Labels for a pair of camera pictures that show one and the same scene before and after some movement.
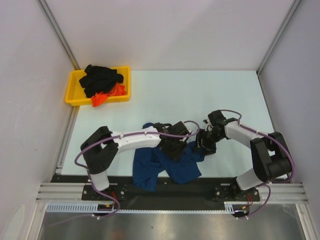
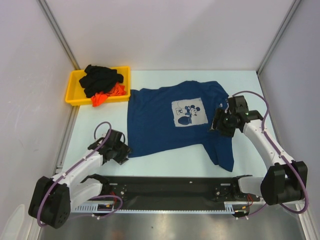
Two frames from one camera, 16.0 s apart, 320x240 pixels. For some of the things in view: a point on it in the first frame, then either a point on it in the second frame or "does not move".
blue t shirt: x=148 y=162 to x=180 y=115
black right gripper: x=205 y=144 to x=219 y=125
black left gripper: x=175 y=154 to x=124 y=152
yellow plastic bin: x=76 y=94 does not move
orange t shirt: x=99 y=98 does not move
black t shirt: x=98 y=79 does not move
